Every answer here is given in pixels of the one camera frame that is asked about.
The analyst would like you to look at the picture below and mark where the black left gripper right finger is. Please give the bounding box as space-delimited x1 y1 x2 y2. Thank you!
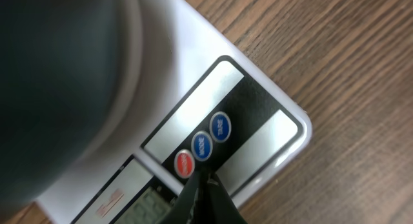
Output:
201 172 247 224

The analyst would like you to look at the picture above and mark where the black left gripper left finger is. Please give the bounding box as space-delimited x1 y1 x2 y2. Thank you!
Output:
160 172 201 224

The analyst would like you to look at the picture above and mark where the white digital kitchen scale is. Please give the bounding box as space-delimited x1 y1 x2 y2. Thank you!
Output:
37 0 312 223

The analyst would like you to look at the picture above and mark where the blue metal bowl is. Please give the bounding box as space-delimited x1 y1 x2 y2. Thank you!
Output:
0 0 130 215

